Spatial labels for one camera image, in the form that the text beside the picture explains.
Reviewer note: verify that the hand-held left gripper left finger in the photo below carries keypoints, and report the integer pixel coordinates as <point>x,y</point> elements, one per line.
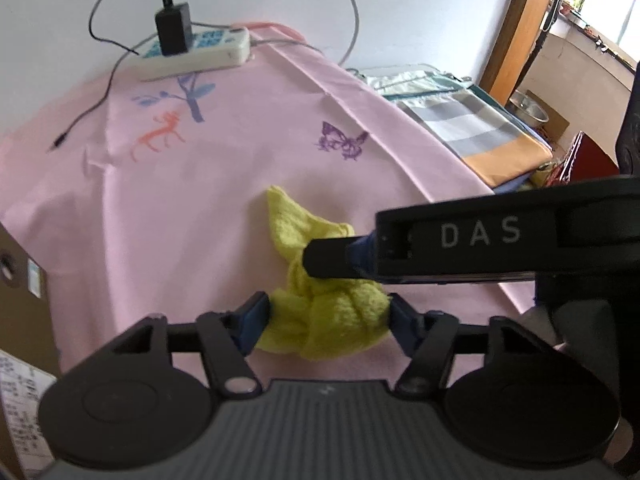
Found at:
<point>255,316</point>

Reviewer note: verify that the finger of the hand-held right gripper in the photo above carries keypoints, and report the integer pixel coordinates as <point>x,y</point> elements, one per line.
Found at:
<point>330,256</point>

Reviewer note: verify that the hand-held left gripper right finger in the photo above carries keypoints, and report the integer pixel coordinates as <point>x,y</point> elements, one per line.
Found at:
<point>402,324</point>

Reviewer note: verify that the yellow towel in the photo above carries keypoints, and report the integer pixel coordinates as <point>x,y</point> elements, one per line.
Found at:
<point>330,315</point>

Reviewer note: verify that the brown cardboard box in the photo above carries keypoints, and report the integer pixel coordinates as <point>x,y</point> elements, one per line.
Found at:
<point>25,320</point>

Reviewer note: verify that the floral yellow bedsheet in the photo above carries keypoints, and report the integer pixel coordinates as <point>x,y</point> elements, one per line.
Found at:
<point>542,174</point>

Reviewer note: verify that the striped grey orange folded cloth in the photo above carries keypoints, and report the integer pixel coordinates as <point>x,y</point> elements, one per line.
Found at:
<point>475,130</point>

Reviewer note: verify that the pink printed bedsheet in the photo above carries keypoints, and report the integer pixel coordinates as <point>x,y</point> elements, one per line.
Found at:
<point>200,200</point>

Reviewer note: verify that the flat cardboard piece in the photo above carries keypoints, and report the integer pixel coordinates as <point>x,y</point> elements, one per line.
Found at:
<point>557,127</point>

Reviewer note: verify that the metal pot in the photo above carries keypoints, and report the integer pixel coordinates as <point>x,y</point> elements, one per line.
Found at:
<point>529,110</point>

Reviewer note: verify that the red open box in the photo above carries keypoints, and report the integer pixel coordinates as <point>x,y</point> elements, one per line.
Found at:
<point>592,160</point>

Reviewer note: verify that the light green sheer cloth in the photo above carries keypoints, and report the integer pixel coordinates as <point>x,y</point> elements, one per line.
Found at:
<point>410,82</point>

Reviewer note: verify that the white power strip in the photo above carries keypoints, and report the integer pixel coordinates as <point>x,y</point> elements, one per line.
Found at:
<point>210,52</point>

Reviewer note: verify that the window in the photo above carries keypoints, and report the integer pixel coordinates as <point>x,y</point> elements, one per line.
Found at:
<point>605,0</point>

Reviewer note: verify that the black charger plug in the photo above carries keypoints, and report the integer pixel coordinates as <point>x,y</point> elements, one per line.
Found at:
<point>172,27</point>

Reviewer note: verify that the wooden door frame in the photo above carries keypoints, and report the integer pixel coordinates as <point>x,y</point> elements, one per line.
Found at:
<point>520,25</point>

